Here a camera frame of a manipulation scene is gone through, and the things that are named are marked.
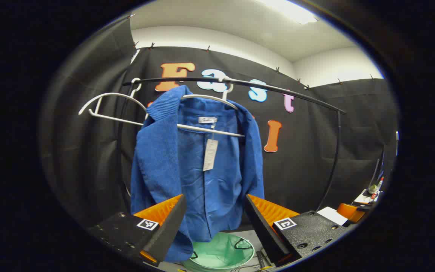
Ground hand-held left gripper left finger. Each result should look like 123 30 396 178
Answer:
88 194 188 267

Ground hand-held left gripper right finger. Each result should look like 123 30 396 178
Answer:
244 194 350 266

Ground green laundry hamper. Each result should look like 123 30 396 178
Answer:
182 231 256 272

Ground blue jacket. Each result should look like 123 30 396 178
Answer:
130 85 265 263

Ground white clothes hanger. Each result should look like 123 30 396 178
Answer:
176 77 245 138
79 77 148 127

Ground white paper sheet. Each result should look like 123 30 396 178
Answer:
318 207 348 226

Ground orange container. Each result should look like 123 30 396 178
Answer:
336 203 367 223

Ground black backdrop cloth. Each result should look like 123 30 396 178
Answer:
40 17 399 235

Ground ceiling light panel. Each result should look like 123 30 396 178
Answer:
255 0 318 25

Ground tangle of black cables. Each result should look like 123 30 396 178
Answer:
229 264 276 272

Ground black clothes rack rail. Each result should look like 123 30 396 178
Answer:
116 77 347 214

